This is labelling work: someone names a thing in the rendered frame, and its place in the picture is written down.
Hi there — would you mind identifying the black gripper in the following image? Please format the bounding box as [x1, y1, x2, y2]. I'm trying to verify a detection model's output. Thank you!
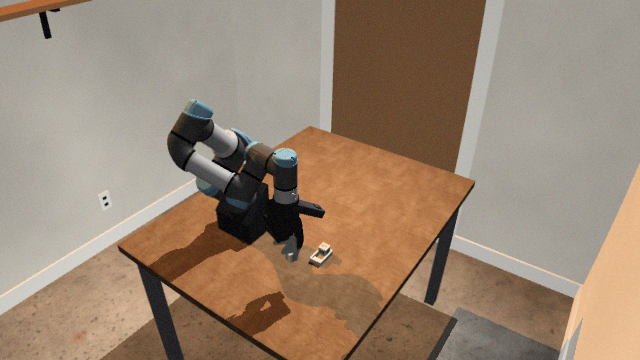
[264, 195, 304, 261]

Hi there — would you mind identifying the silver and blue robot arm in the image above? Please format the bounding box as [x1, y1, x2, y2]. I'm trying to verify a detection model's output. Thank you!
[167, 99, 298, 214]

